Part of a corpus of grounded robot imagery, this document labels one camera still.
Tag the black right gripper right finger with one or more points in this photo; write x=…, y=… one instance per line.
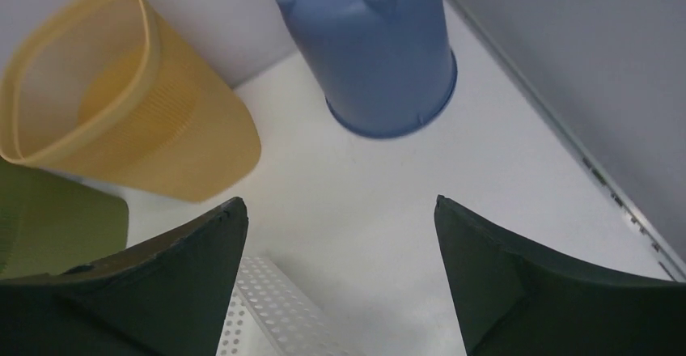
x=514, y=296

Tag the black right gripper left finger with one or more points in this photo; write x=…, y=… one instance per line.
x=168, y=295

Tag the white perforated plastic basket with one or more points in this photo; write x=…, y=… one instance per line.
x=269, y=315

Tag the yellow mesh bin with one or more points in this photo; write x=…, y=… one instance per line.
x=108, y=90

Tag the large blue plastic bucket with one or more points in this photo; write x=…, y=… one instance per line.
x=386, y=67

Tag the olive green mesh bin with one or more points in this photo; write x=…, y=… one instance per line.
x=50, y=224

